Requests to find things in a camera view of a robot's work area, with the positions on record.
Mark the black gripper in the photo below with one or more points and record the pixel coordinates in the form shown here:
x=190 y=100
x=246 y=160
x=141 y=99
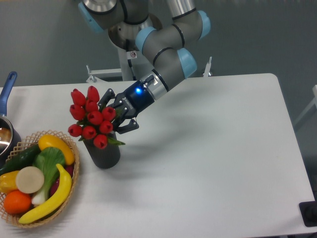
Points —
x=129 y=103

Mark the red tulip bouquet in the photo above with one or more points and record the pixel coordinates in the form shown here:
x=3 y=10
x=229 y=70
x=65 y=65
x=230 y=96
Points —
x=94 y=122

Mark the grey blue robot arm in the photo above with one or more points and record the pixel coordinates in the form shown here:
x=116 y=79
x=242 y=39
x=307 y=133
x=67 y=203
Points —
x=154 y=58

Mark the dark grey ribbed vase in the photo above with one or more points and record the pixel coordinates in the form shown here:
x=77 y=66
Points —
x=103 y=158

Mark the dark red vegetable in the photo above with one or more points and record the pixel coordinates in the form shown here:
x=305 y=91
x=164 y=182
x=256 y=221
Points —
x=55 y=185

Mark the green bok choy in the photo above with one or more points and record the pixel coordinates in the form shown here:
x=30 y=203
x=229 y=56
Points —
x=46 y=162

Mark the yellow banana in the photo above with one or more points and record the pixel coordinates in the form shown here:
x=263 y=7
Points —
x=61 y=194

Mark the green cucumber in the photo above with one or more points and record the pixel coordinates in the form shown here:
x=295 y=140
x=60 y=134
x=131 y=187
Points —
x=22 y=159

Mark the woven wicker basket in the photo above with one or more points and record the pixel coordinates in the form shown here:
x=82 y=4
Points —
x=75 y=162

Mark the beige round disc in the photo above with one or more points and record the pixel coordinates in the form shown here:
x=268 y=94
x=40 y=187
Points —
x=29 y=180

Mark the yellow bell pepper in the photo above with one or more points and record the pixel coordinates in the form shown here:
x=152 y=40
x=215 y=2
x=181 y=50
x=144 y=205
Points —
x=7 y=182

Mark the orange fruit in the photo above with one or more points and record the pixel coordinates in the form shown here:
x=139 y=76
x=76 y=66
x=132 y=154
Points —
x=17 y=202

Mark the black device at edge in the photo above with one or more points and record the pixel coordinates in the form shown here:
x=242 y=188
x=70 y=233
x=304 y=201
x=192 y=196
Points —
x=309 y=213

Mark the blue handled saucepan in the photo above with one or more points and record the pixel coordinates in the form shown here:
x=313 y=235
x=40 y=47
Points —
x=9 y=137

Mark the white frame at right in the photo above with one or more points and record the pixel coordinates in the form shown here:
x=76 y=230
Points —
x=307 y=112

